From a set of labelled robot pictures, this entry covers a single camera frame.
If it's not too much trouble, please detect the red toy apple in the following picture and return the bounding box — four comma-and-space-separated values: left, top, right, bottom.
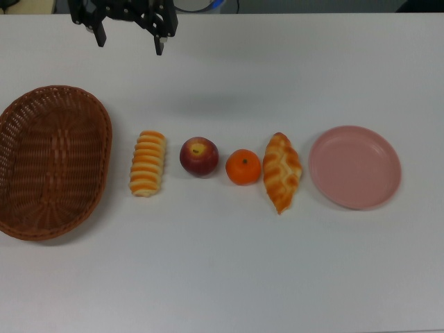
179, 136, 220, 178

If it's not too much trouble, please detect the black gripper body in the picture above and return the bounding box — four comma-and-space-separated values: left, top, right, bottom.
105, 0, 155, 22

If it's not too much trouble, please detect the pink plate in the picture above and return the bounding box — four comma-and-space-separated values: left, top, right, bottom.
308, 125, 402, 210

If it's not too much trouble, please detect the braided toy bread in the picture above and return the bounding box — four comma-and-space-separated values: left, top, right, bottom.
262, 132, 303, 215

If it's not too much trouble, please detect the toy orange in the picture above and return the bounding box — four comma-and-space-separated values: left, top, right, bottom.
225, 148, 262, 187

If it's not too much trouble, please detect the brown woven basket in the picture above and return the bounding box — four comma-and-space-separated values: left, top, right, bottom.
0, 85, 114, 241

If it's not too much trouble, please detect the striped toy bread roll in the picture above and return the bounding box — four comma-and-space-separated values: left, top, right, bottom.
130, 130, 167, 198

